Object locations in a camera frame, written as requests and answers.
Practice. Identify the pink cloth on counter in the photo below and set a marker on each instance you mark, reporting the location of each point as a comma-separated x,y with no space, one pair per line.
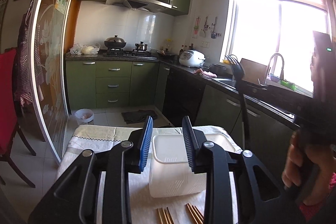
205,74

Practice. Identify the person's right hand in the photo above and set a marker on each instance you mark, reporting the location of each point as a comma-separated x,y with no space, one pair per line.
318,154

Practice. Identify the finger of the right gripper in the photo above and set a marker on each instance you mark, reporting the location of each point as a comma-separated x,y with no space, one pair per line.
236,67

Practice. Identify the hanging checkered apron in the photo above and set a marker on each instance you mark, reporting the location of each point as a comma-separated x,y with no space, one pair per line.
23,89

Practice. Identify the hanging wall utensils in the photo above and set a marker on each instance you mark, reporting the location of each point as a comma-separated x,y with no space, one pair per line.
205,28

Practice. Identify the white trash bin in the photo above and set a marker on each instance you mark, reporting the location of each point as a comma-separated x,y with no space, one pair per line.
84,116

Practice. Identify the white rice cooker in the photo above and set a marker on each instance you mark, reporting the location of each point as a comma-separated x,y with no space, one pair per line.
192,59

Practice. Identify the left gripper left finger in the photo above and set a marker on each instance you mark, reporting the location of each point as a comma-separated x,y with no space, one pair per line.
73,198

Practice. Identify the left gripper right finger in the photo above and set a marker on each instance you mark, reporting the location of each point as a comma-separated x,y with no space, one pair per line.
239,188

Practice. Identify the dark floor mat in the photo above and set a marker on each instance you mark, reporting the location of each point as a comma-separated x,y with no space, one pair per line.
132,117

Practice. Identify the pink right sleeve forearm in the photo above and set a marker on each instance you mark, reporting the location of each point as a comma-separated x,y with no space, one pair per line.
309,211

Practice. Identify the chrome faucet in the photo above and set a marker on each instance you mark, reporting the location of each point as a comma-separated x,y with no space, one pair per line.
271,67

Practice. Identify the wooden chopstick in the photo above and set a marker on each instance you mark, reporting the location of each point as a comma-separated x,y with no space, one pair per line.
193,215
198,212
168,215
160,216

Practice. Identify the gas stove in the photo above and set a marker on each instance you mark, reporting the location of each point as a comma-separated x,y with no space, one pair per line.
124,53

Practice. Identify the wooden cutting board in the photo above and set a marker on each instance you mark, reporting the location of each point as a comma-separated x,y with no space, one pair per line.
253,72

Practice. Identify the patterned tablecloth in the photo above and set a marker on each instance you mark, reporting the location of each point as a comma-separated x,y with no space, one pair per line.
76,190

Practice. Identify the white plastic utensil holder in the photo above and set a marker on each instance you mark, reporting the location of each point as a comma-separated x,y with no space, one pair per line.
170,174

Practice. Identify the green lower cabinets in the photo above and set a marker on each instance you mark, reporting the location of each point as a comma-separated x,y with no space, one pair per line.
176,92

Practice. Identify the red chair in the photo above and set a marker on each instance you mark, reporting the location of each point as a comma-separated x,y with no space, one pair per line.
9,121

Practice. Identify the plastic bags on counter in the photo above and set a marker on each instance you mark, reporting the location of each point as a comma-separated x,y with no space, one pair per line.
79,49

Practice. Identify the floral sliding glass door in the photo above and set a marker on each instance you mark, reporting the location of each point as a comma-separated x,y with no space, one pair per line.
47,34

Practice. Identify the black wok with lid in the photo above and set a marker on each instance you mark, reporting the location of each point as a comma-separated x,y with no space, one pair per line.
115,43

